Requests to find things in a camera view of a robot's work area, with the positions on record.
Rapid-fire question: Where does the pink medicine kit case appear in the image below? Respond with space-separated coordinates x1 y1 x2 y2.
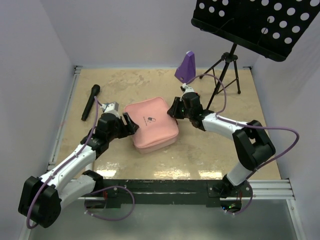
124 97 179 154

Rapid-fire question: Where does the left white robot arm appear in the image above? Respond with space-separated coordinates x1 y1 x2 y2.
18 112 139 229

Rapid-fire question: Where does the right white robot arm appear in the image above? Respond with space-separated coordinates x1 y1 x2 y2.
167 92 276 197

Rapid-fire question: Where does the purple metronome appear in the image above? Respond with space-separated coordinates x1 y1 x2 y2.
174 51 196 84

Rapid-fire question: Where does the black microphone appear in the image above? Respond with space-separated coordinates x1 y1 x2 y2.
81 84 101 122

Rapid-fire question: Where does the black music stand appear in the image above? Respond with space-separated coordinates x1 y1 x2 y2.
191 0 320 111

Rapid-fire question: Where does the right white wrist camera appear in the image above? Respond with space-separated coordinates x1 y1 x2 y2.
180 83 195 95

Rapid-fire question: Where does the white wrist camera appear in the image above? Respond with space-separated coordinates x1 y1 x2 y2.
100 101 120 118
180 83 195 95

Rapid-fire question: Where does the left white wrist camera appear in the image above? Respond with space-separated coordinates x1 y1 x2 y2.
100 101 120 118

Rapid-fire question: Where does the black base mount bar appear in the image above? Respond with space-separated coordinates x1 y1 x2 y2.
84 179 253 208

